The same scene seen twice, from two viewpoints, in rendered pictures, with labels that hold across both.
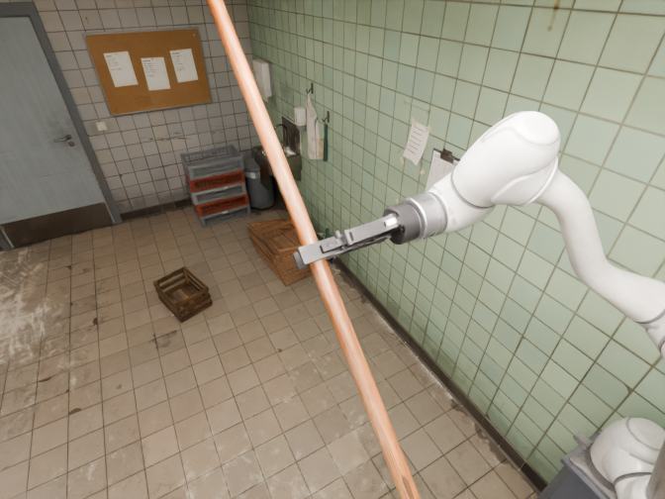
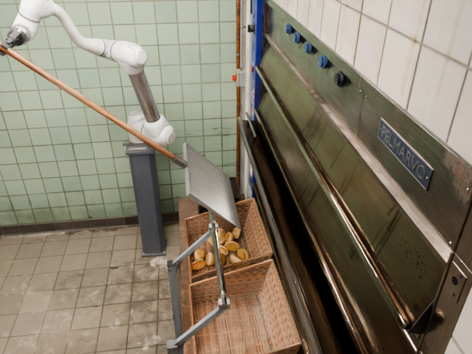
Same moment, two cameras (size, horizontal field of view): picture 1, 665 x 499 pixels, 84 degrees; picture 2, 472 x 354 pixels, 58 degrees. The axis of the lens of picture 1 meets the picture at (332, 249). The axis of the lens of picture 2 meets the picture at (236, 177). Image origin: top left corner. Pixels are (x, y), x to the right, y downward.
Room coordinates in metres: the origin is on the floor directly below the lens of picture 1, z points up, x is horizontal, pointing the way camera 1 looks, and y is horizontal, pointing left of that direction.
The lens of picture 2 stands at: (-1.13, 1.41, 2.46)
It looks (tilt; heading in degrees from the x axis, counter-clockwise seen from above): 32 degrees down; 291
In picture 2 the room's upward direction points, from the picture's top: straight up
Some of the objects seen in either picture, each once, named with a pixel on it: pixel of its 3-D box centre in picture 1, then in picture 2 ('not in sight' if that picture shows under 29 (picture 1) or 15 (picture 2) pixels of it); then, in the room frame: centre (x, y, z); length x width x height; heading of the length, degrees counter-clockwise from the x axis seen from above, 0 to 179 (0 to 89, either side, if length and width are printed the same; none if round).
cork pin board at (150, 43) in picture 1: (154, 71); not in sight; (4.05, 1.80, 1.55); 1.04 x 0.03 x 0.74; 119
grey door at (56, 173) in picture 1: (17, 142); not in sight; (3.37, 2.97, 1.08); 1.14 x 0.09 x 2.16; 119
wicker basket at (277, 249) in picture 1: (285, 239); not in sight; (2.86, 0.45, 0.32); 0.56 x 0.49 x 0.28; 37
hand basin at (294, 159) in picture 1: (277, 166); not in sight; (3.66, 0.58, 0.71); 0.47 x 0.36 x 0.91; 29
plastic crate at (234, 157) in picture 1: (212, 161); not in sight; (3.85, 1.33, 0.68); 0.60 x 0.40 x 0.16; 119
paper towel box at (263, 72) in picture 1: (263, 80); not in sight; (4.16, 0.72, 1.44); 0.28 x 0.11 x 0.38; 29
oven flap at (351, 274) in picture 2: not in sight; (304, 177); (-0.85, -0.07, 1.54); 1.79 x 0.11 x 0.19; 119
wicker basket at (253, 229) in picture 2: not in sight; (225, 243); (-0.33, -0.45, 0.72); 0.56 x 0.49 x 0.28; 121
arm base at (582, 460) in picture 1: (607, 462); (138, 142); (0.56, -0.92, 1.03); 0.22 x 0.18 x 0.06; 27
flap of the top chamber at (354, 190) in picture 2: not in sight; (310, 119); (-0.85, -0.07, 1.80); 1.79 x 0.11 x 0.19; 119
